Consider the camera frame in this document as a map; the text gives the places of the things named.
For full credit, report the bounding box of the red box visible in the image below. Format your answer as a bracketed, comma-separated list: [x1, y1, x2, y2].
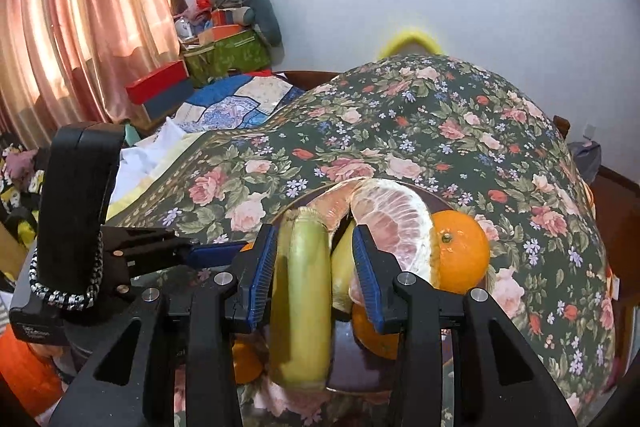
[125, 60, 190, 104]

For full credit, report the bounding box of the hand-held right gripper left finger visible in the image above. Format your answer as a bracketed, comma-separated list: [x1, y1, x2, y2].
[47, 223, 281, 427]

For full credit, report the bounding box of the orange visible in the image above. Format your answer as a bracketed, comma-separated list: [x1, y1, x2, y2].
[429, 210, 491, 296]
[351, 302, 402, 360]

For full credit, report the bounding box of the pink curtain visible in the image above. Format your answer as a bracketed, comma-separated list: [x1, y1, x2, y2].
[0, 0, 183, 142]

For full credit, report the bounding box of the yellow foam tube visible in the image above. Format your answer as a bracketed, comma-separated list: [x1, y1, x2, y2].
[377, 24, 446, 58]

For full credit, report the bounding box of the floral blanket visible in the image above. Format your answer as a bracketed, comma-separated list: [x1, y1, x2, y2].
[105, 53, 619, 427]

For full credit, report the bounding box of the grey plush pillow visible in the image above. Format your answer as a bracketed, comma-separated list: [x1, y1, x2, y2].
[210, 0, 282, 46]

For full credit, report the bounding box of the small tangerine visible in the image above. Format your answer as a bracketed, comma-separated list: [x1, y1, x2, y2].
[231, 336, 267, 384]

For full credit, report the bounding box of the short sugarcane piece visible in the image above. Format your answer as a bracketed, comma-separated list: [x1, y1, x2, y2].
[331, 219, 359, 314]

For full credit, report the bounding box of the long sugarcane piece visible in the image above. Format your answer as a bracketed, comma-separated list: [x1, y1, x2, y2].
[269, 207, 334, 391]

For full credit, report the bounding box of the orange cloth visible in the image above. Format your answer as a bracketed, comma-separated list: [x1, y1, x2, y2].
[0, 326, 67, 414]

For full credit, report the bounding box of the white cloth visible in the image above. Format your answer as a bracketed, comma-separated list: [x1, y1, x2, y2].
[107, 117, 202, 208]

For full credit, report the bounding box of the blue patchwork quilt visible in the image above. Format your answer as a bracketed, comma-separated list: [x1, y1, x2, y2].
[170, 74, 306, 134]

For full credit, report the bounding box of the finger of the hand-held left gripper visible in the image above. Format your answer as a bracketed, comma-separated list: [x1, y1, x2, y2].
[101, 227, 247, 269]
[102, 257, 201, 304]

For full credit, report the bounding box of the black white braided cord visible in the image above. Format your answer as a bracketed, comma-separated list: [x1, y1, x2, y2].
[29, 231, 105, 311]

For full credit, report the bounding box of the green fabric bag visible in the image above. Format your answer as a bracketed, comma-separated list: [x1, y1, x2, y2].
[181, 29, 273, 88]

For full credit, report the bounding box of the orange box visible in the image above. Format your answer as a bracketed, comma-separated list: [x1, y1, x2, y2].
[197, 24, 239, 46]

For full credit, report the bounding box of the purple plate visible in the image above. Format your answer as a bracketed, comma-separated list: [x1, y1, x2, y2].
[267, 177, 497, 397]

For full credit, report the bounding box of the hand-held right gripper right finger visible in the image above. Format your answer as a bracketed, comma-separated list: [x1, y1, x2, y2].
[350, 226, 582, 427]

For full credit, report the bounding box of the grey bag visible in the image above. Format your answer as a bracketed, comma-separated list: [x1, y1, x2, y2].
[567, 139, 604, 186]

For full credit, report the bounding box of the peeled pomelo segment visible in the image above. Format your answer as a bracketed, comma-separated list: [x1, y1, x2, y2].
[348, 179, 442, 312]
[306, 181, 372, 233]

